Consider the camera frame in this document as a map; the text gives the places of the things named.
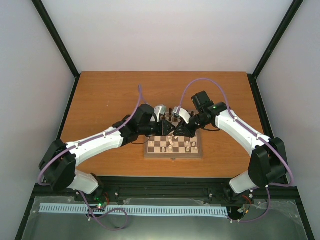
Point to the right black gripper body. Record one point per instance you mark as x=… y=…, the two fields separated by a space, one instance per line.
x=193 y=130

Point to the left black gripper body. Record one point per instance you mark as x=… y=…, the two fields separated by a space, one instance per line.
x=145 y=130

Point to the wooden chess board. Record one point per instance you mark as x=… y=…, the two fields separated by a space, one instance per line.
x=154 y=144

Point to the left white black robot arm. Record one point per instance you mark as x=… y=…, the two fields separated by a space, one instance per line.
x=58 y=167

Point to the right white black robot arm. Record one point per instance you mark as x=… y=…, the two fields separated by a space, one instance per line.
x=268 y=159

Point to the light lying chess piece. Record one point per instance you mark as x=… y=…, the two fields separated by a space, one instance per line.
x=171 y=141

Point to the dark chess pieces row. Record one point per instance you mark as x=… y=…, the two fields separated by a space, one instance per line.
x=171 y=118

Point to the green lit circuit board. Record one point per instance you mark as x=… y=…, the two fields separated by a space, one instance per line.
x=101 y=205

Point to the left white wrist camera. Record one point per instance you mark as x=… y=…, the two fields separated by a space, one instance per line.
x=158 y=111

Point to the black aluminium frame rail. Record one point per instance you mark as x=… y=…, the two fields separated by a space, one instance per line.
x=120 y=187

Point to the light blue slotted cable duct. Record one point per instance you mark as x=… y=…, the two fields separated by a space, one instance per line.
x=136 y=210

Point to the right black frame post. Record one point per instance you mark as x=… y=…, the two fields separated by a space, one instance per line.
x=279 y=33

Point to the black frame post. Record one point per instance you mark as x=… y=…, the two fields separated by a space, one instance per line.
x=50 y=26
x=279 y=33

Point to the left black frame post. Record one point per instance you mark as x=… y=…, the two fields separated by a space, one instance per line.
x=50 y=26

